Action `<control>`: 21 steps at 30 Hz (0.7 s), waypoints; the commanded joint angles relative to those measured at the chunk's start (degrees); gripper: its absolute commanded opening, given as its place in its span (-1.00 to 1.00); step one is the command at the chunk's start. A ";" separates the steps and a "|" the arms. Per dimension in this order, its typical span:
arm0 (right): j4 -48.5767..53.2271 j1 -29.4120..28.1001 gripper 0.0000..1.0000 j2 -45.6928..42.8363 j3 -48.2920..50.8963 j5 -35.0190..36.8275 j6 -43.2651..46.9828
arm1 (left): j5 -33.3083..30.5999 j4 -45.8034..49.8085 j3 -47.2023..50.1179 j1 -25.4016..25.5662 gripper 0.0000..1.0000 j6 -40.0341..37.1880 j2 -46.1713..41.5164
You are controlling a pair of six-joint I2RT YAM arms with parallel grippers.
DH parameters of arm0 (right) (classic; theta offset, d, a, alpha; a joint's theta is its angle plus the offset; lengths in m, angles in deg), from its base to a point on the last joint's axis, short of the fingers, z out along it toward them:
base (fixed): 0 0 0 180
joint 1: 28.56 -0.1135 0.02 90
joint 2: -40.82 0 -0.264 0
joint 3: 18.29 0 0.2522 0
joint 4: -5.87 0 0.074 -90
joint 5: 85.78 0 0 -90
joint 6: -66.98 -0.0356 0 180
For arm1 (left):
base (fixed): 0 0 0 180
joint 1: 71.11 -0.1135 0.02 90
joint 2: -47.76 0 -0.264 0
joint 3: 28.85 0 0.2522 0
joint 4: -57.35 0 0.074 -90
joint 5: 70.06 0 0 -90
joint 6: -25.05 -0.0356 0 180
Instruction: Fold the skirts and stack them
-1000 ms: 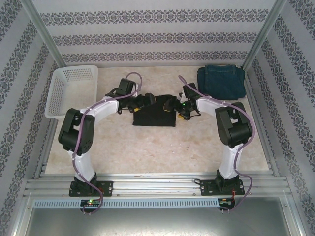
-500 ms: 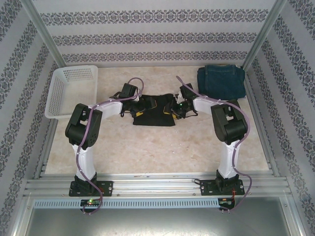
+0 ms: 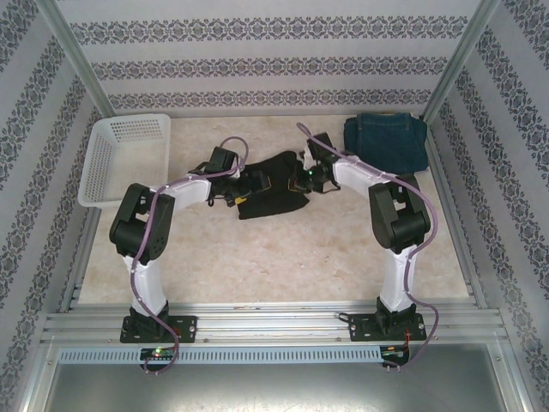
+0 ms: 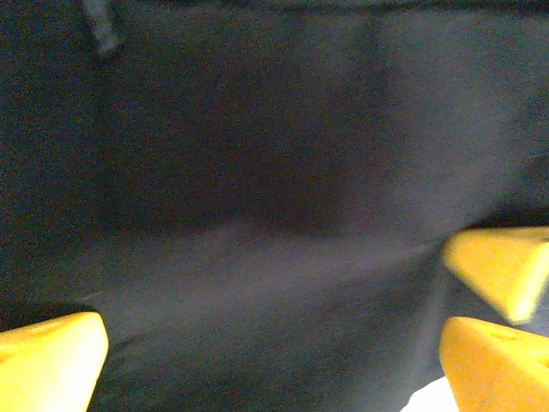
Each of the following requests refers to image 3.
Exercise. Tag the black skirt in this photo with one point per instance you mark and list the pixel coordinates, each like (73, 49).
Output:
(279, 204)

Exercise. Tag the white perforated plastic basket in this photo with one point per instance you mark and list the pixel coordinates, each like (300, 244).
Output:
(128, 171)

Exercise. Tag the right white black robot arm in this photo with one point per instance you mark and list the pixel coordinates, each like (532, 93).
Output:
(399, 214)

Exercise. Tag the long aluminium base rail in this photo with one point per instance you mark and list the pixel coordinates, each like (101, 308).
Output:
(274, 319)

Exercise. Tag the grey sheet metal panel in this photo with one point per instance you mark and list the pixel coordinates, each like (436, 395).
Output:
(274, 388)

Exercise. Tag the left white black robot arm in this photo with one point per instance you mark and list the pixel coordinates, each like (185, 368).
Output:
(146, 283)

